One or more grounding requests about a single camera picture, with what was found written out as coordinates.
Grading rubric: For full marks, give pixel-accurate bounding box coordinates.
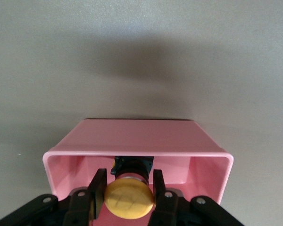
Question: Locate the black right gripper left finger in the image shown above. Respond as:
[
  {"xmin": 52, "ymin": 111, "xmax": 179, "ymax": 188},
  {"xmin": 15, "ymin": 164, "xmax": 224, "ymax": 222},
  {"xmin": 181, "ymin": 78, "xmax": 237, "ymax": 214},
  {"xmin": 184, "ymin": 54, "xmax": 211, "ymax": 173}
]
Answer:
[{"xmin": 0, "ymin": 168, "xmax": 108, "ymax": 226}]

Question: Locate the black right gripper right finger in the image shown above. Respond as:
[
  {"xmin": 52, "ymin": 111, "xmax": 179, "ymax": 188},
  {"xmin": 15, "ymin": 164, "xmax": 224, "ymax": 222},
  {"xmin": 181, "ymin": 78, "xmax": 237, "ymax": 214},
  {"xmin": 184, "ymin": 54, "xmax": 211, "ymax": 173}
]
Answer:
[{"xmin": 148, "ymin": 169, "xmax": 246, "ymax": 226}]

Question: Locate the yellow mushroom push button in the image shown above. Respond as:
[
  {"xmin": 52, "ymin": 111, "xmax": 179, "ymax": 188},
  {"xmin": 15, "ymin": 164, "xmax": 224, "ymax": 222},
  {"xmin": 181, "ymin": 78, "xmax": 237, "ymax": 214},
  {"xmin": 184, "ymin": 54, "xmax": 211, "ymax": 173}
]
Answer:
[{"xmin": 104, "ymin": 155, "xmax": 156, "ymax": 220}]

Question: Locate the pink plastic bin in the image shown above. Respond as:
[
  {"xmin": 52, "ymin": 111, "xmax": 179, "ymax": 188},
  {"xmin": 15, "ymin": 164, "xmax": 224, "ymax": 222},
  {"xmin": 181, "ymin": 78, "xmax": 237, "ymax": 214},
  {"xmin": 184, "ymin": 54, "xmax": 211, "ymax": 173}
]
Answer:
[{"xmin": 42, "ymin": 119, "xmax": 234, "ymax": 226}]

